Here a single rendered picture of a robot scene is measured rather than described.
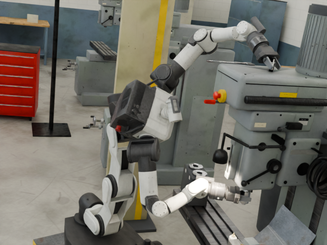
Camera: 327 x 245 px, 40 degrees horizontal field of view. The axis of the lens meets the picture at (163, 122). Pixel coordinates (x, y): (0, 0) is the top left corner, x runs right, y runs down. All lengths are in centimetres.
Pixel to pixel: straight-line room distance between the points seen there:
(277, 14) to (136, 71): 613
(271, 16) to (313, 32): 730
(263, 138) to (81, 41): 917
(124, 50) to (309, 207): 194
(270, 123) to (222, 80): 29
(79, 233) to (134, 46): 154
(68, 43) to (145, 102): 884
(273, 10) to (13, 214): 678
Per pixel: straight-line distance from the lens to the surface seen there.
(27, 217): 433
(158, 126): 224
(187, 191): 227
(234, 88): 198
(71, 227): 314
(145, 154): 217
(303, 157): 227
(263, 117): 206
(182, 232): 428
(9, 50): 641
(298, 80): 209
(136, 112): 219
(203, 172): 281
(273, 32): 957
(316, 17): 219
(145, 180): 219
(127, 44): 366
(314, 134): 226
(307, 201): 255
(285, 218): 268
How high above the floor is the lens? 226
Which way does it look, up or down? 19 degrees down
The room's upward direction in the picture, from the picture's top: 8 degrees clockwise
